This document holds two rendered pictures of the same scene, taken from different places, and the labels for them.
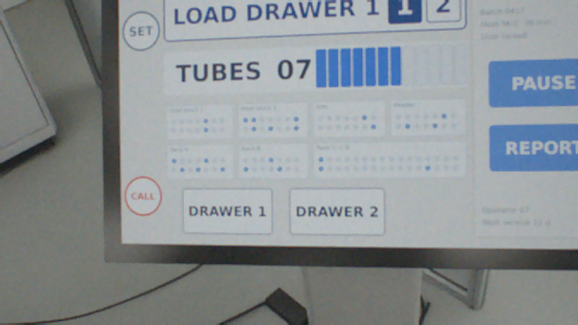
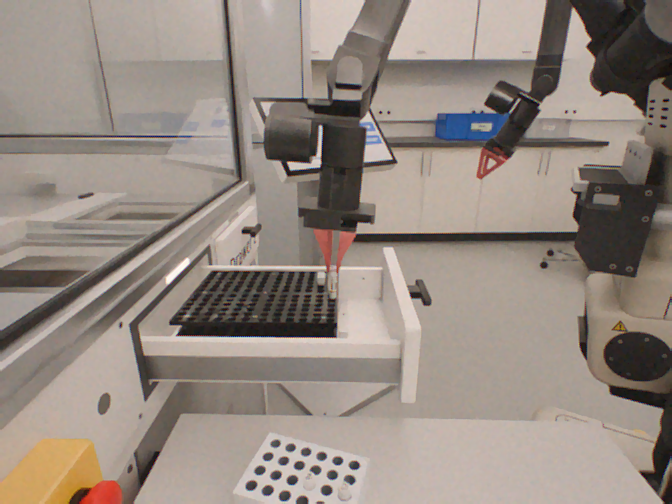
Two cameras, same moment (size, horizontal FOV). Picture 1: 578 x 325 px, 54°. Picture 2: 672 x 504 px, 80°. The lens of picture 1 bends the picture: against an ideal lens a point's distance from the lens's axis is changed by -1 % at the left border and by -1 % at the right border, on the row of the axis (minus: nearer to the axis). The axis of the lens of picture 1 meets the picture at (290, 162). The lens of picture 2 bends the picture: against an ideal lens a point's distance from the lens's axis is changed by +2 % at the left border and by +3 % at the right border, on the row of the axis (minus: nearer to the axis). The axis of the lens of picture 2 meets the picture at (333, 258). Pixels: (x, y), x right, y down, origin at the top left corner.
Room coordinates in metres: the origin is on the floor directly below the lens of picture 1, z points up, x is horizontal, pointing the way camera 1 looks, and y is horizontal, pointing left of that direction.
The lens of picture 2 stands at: (-0.52, 1.10, 1.16)
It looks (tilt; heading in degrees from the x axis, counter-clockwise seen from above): 21 degrees down; 310
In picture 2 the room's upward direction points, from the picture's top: straight up
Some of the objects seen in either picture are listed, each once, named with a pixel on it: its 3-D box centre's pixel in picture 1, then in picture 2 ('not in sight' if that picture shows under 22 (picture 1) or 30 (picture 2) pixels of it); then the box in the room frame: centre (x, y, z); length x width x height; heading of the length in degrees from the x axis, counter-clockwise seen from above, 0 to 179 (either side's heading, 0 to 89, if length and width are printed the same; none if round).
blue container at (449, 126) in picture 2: not in sight; (473, 126); (0.93, -2.63, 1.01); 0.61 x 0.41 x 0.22; 41
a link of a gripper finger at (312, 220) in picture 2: not in sight; (330, 241); (-0.18, 0.69, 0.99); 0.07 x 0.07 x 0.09; 34
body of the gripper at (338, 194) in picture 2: not in sight; (339, 192); (-0.19, 0.68, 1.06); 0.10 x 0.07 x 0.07; 34
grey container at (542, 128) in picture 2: not in sight; (540, 128); (0.48, -3.11, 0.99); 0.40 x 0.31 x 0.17; 41
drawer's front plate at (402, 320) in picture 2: not in sight; (395, 310); (-0.25, 0.62, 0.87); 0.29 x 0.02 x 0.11; 128
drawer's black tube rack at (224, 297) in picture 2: not in sight; (266, 311); (-0.09, 0.74, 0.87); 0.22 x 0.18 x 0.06; 38
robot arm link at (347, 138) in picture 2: not in sight; (338, 144); (-0.19, 0.68, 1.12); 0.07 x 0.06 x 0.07; 36
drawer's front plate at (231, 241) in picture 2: not in sight; (240, 243); (0.20, 0.57, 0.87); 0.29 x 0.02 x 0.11; 128
